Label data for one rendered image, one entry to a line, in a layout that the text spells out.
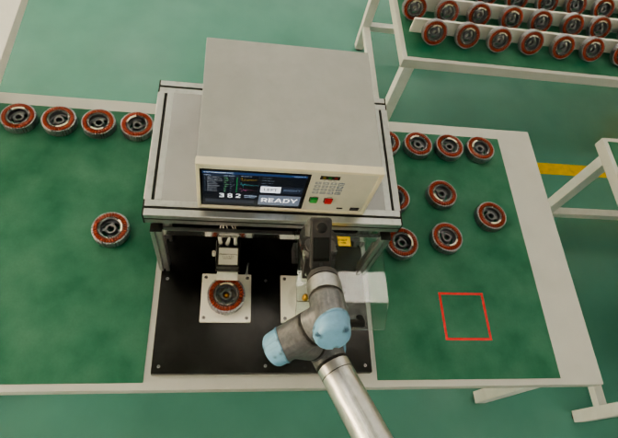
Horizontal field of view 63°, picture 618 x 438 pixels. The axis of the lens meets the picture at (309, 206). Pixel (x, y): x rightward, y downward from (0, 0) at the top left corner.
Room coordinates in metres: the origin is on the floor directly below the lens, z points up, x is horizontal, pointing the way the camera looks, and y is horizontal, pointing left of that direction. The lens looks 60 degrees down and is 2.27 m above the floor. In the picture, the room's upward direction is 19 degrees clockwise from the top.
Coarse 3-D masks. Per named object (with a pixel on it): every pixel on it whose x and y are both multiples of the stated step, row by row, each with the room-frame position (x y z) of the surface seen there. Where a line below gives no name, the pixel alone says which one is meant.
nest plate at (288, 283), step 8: (280, 280) 0.57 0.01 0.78; (288, 280) 0.58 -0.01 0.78; (280, 288) 0.55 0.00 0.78; (288, 288) 0.56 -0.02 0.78; (280, 296) 0.52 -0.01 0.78; (288, 296) 0.53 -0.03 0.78; (280, 304) 0.50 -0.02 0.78; (288, 304) 0.51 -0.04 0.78; (280, 312) 0.48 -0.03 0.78; (288, 312) 0.48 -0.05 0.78; (280, 320) 0.45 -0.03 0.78
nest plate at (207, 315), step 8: (208, 280) 0.50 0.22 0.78; (240, 280) 0.53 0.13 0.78; (248, 280) 0.54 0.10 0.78; (224, 288) 0.49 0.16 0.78; (248, 288) 0.51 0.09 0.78; (200, 296) 0.44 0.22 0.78; (248, 296) 0.49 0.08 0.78; (200, 304) 0.42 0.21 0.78; (208, 304) 0.43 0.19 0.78; (224, 304) 0.44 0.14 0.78; (248, 304) 0.47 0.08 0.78; (200, 312) 0.40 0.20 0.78; (208, 312) 0.40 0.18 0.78; (240, 312) 0.43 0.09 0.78; (248, 312) 0.44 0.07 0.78; (200, 320) 0.37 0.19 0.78; (208, 320) 0.38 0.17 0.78; (216, 320) 0.39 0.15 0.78; (224, 320) 0.40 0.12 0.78; (232, 320) 0.40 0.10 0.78; (240, 320) 0.41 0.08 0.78; (248, 320) 0.42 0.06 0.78
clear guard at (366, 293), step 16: (352, 240) 0.64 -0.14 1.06; (368, 240) 0.66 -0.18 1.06; (336, 256) 0.58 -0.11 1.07; (352, 256) 0.59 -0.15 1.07; (368, 256) 0.61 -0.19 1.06; (304, 272) 0.50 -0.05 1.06; (352, 272) 0.55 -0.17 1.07; (368, 272) 0.56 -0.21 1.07; (384, 272) 0.58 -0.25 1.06; (304, 288) 0.46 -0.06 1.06; (352, 288) 0.51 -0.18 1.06; (368, 288) 0.52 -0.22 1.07; (384, 288) 0.54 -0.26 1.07; (304, 304) 0.43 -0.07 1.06; (352, 304) 0.47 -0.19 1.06; (368, 304) 0.48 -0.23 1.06; (384, 304) 0.50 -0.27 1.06; (368, 320) 0.45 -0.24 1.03; (384, 320) 0.47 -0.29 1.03
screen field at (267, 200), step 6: (258, 198) 0.61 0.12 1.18; (264, 198) 0.61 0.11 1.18; (270, 198) 0.62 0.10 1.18; (276, 198) 0.62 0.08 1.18; (282, 198) 0.63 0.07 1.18; (288, 198) 0.63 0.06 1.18; (294, 198) 0.64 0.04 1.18; (300, 198) 0.64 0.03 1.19; (264, 204) 0.61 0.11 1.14; (270, 204) 0.62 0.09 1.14; (276, 204) 0.62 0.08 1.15; (282, 204) 0.63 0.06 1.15; (288, 204) 0.63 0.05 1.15; (294, 204) 0.64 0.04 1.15
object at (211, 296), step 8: (216, 280) 0.50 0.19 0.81; (208, 288) 0.46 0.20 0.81; (216, 288) 0.47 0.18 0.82; (232, 288) 0.49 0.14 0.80; (240, 288) 0.49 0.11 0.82; (208, 296) 0.44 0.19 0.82; (216, 296) 0.45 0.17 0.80; (232, 296) 0.47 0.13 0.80; (240, 296) 0.47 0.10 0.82; (216, 304) 0.42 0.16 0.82; (232, 304) 0.44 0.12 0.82; (240, 304) 0.45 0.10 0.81; (216, 312) 0.41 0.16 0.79; (224, 312) 0.41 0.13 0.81; (232, 312) 0.42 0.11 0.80
